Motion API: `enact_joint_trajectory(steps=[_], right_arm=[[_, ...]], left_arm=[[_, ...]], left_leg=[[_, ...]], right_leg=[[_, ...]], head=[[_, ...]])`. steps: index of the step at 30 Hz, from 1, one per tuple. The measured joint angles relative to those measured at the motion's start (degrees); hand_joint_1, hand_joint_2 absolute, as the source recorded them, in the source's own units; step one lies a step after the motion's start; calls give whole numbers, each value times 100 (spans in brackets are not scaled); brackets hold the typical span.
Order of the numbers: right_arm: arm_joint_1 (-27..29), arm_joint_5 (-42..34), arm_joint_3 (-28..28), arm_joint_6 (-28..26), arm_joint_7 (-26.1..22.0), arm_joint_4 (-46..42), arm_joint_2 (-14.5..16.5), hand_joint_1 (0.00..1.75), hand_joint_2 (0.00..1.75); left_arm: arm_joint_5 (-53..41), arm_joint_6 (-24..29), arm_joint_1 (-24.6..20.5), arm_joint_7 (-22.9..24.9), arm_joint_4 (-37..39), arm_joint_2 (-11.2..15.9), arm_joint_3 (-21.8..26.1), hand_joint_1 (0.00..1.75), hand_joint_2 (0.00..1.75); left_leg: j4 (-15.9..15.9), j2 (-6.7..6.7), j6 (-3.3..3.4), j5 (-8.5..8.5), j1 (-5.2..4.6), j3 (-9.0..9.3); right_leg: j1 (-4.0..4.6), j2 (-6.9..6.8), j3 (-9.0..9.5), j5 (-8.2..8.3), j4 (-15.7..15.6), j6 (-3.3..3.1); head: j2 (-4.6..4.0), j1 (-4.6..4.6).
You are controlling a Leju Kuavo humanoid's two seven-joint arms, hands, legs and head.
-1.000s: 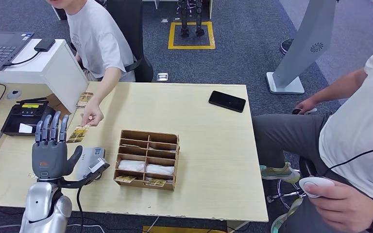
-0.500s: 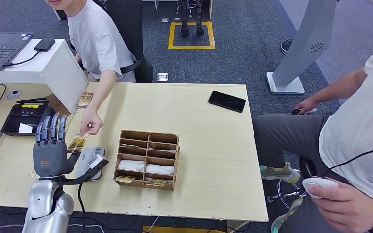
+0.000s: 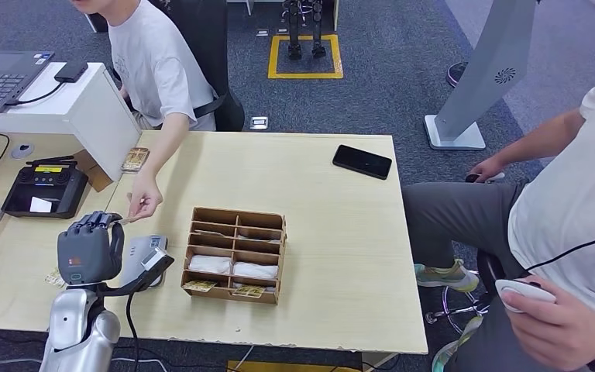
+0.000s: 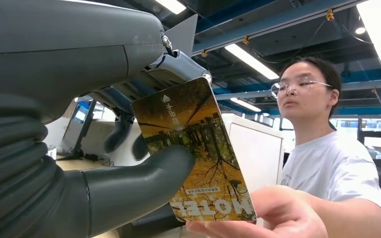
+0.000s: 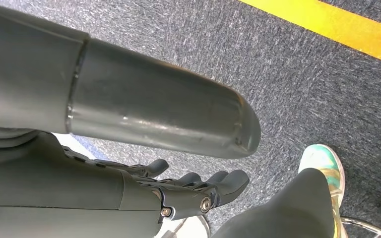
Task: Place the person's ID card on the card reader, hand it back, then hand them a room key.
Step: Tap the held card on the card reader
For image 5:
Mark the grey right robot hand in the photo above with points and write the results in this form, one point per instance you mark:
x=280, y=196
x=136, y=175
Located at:
x=128, y=105

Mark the green sneaker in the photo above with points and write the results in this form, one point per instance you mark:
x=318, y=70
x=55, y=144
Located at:
x=322, y=157

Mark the yellow floor tape strip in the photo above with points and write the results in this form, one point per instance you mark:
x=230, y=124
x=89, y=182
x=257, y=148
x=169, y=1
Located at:
x=341, y=29

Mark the operator person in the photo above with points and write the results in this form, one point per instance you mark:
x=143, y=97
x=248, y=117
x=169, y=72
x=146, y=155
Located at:
x=292, y=210

